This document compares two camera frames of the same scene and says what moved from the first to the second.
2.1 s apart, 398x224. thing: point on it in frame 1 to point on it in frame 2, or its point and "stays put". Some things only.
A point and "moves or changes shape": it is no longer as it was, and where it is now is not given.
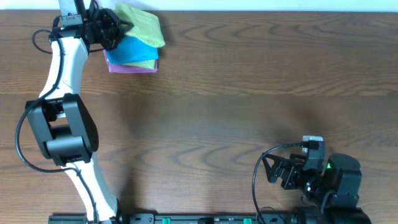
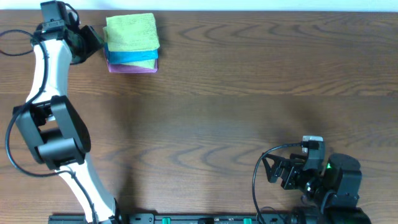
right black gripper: [293, 167] stays put
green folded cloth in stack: [148, 65] stays put
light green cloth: [147, 27] moves or changes shape
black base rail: [212, 218] stays put
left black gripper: [112, 29] to [90, 40]
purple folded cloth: [127, 68] stays put
